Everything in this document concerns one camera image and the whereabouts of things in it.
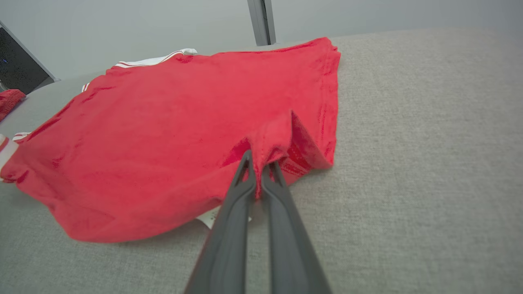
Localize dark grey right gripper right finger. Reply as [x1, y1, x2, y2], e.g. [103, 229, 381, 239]
[261, 161, 332, 294]

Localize red jersey with number 23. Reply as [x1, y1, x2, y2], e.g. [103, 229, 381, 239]
[0, 37, 342, 243]

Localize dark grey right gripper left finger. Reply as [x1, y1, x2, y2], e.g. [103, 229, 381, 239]
[184, 149, 257, 294]

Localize dark panel with grey frame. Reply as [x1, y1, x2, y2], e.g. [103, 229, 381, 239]
[0, 20, 61, 95]

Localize grey partition post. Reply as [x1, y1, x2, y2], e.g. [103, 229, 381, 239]
[247, 0, 277, 46]

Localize red shorts with white stripe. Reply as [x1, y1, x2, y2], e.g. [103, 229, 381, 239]
[0, 89, 26, 122]

